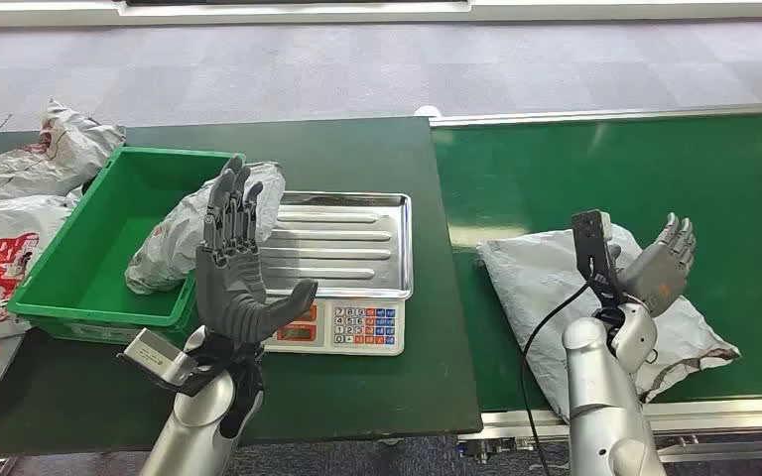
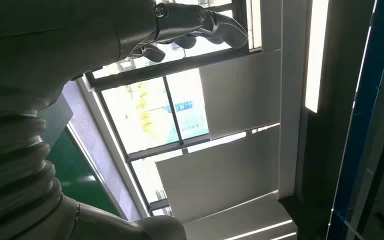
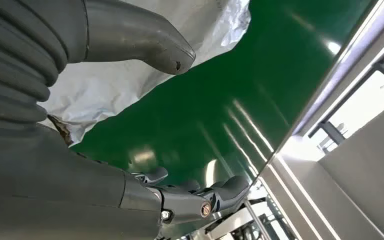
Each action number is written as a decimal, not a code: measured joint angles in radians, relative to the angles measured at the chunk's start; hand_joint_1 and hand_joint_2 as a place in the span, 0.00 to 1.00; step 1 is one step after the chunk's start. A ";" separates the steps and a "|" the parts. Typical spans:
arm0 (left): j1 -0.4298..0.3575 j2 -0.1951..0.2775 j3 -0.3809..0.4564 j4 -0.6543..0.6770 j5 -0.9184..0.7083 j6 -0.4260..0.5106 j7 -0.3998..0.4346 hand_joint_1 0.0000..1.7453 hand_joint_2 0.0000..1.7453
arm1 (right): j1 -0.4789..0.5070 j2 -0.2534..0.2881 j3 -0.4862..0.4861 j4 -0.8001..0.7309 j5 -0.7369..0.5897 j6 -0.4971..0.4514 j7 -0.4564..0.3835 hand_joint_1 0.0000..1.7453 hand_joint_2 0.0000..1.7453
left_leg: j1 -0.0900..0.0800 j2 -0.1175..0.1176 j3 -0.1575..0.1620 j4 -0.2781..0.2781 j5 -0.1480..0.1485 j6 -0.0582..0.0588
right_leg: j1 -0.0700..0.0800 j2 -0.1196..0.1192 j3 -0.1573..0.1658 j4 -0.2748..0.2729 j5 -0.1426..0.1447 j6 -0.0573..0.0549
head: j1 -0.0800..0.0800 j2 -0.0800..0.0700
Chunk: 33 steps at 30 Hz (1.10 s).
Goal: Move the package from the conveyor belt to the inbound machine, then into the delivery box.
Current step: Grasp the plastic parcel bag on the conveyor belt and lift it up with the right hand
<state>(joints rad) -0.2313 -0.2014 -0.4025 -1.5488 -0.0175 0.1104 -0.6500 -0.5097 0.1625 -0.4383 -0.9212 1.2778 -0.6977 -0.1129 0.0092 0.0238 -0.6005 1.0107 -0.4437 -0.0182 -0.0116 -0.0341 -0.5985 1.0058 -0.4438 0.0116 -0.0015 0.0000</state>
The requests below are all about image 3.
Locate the green conveyor belt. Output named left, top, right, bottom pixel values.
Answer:
left=70, top=0, right=377, bottom=240

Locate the aluminium conveyor frame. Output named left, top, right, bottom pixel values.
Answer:
left=178, top=0, right=384, bottom=240

